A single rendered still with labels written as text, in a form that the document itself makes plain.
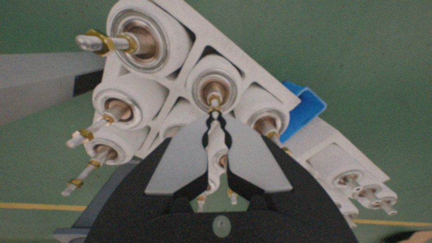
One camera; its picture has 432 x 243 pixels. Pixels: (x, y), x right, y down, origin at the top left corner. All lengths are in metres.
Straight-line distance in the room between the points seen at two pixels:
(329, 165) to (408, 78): 0.48
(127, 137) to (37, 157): 0.78
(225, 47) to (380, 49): 0.55
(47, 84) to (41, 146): 0.64
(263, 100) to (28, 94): 0.40
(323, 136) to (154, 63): 0.46
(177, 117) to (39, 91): 0.24
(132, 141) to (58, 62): 0.23
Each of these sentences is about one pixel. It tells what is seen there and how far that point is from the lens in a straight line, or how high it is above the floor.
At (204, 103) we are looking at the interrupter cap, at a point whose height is 0.25.
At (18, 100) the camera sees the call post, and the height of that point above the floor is 0.25.
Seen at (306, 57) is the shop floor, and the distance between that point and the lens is 0.54.
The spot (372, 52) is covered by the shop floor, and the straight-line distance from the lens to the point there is 0.69.
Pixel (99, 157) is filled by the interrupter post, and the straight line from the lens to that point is 0.34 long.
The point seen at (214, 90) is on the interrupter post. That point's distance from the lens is 0.18.
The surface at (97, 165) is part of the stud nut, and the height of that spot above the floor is 0.29.
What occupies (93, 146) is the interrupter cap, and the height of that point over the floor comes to 0.25.
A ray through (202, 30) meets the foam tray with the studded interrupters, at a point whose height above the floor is 0.18.
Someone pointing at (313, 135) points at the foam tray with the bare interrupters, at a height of 0.15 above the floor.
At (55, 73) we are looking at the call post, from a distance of 0.40.
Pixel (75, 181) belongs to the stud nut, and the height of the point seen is 0.32.
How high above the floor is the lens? 0.45
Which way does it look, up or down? 59 degrees down
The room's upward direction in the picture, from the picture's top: 178 degrees clockwise
